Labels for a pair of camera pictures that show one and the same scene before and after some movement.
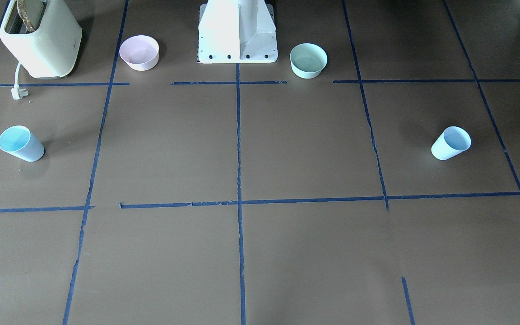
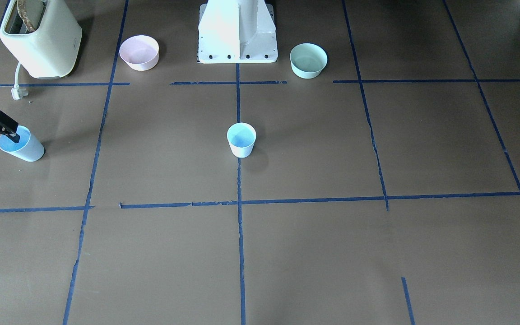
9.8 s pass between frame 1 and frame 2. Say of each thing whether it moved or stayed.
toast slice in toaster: stayed
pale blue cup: moved
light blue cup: stayed
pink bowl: stayed
